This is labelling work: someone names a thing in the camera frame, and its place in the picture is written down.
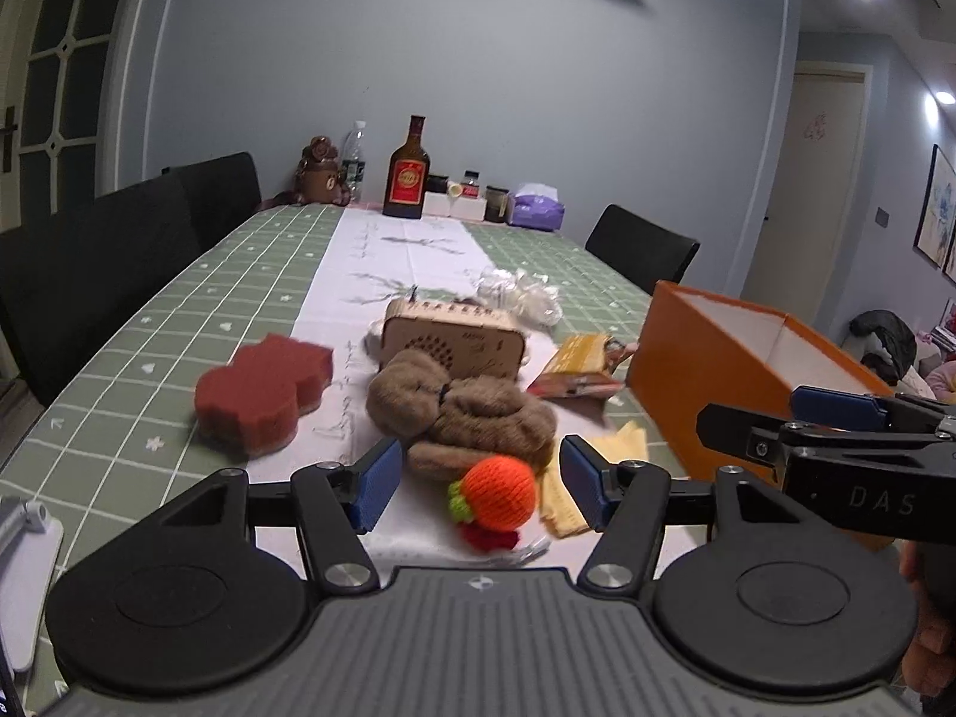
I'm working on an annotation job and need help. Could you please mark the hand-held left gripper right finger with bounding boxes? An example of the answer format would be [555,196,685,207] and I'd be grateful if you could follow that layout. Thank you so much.
[559,434,804,599]

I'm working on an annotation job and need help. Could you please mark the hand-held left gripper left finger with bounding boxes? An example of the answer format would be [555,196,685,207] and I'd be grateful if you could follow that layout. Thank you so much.
[160,437,405,599]

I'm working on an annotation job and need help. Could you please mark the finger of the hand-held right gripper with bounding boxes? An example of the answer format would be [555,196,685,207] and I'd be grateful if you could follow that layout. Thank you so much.
[696,402,824,476]
[790,385,956,434]

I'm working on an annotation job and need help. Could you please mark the yellow cloth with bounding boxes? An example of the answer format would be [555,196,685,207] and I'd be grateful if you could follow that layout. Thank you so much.
[539,420,651,539]

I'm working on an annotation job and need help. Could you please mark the orange cardboard box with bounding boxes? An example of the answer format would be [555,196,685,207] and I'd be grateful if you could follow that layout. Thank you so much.
[626,280,893,480]

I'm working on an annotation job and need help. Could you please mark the orange knitted toy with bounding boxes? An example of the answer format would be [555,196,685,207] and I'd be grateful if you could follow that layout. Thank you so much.
[448,455,539,555]

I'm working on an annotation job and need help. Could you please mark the yellow red snack packet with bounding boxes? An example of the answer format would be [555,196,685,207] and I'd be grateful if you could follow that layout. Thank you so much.
[526,333,639,399]

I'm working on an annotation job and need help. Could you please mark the brown plush toy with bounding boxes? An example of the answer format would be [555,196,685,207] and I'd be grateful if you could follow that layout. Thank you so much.
[366,348,560,480]

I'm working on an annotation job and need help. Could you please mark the red sponge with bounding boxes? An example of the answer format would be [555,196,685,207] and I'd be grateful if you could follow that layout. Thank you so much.
[195,335,335,462]

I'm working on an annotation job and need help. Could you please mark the person's right hand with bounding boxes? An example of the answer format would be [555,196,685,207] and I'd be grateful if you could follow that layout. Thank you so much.
[899,538,956,701]

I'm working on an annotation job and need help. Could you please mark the dark jacket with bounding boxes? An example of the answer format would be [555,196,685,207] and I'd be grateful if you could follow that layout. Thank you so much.
[850,310,918,390]

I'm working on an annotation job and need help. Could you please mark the beige sofa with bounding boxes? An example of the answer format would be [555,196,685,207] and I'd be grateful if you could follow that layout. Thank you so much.
[844,336,956,405]

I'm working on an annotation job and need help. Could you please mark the wooden radio box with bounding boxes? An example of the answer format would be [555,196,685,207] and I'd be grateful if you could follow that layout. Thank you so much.
[381,285,524,382]

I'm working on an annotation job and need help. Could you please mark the clear plastic wrap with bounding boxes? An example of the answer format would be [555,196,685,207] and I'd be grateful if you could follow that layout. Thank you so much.
[474,265,565,326]

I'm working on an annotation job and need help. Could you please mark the black chair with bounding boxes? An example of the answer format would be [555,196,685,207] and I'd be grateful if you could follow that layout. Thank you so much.
[584,204,701,296]
[163,152,262,251]
[0,175,203,408]

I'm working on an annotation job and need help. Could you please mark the white table runner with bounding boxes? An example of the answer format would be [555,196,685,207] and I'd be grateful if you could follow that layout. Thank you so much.
[246,205,703,591]

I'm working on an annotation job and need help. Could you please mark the cream room door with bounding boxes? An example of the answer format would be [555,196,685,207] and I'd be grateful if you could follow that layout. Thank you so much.
[739,63,875,307]

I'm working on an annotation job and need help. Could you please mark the purple tissue pack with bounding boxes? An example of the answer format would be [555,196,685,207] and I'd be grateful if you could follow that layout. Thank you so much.
[508,183,566,232]

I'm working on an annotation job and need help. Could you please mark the white small box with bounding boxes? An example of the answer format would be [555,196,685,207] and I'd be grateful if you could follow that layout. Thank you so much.
[423,190,486,221]

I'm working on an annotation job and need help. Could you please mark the brown liquor bottle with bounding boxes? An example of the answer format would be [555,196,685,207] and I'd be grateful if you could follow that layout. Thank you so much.
[382,115,433,219]

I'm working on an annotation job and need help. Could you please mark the brown bear figure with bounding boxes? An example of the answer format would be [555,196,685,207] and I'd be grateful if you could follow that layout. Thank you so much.
[290,136,351,206]

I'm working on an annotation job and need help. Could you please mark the clear water bottle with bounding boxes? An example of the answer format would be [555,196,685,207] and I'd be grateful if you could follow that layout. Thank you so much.
[341,119,369,203]

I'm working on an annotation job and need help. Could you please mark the white phone stand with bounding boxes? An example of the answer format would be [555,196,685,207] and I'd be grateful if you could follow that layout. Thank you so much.
[0,497,65,673]

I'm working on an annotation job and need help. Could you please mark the dark lattice door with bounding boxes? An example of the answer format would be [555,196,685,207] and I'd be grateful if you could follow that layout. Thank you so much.
[0,0,143,232]

